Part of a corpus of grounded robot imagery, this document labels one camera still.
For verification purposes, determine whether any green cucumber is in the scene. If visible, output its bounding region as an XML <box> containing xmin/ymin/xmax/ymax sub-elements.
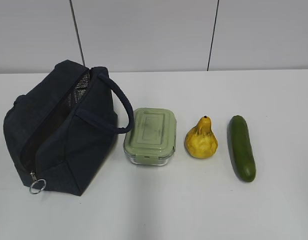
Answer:
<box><xmin>227</xmin><ymin>115</ymin><xmax>257</xmax><ymax>183</ymax></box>

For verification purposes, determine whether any yellow toy pear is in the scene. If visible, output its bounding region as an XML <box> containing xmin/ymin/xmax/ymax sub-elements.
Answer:
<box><xmin>184</xmin><ymin>115</ymin><xmax>218</xmax><ymax>159</ymax></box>

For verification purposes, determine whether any navy blue lunch bag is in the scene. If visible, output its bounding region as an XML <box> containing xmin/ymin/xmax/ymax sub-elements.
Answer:
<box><xmin>3</xmin><ymin>60</ymin><xmax>134</xmax><ymax>196</ymax></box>

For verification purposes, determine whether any green lid glass container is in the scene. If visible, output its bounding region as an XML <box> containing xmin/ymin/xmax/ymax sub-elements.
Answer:
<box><xmin>123</xmin><ymin>107</ymin><xmax>177</xmax><ymax>166</ymax></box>

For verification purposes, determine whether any silver zipper pull ring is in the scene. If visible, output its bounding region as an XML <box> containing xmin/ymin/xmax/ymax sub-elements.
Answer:
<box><xmin>29</xmin><ymin>171</ymin><xmax>47</xmax><ymax>195</ymax></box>

